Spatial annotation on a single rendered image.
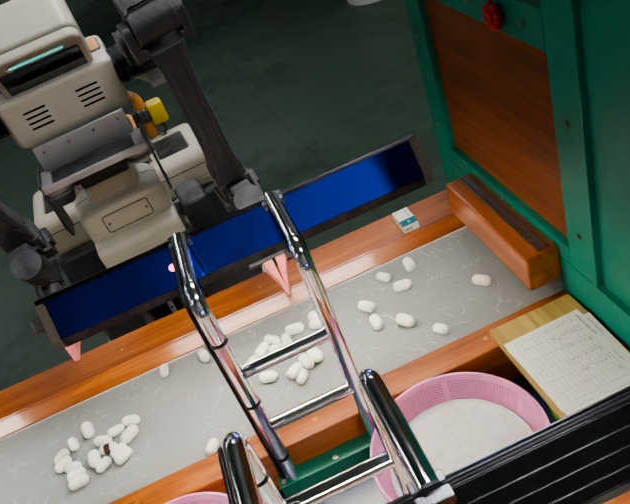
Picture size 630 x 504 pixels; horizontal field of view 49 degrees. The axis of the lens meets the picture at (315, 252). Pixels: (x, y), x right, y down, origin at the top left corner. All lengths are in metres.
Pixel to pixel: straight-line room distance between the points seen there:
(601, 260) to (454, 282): 0.33
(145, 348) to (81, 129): 0.53
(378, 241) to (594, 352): 0.53
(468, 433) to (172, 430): 0.53
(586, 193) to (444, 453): 0.44
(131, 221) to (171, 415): 0.63
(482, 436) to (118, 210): 1.07
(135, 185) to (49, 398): 0.58
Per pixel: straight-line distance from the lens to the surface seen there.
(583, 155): 1.00
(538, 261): 1.19
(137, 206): 1.78
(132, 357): 1.47
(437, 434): 1.12
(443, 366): 1.17
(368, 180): 1.05
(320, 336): 0.99
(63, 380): 1.53
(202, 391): 1.34
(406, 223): 1.45
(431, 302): 1.32
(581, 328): 1.17
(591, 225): 1.07
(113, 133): 1.68
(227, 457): 0.69
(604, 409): 0.65
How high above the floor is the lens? 1.62
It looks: 35 degrees down
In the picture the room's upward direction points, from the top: 22 degrees counter-clockwise
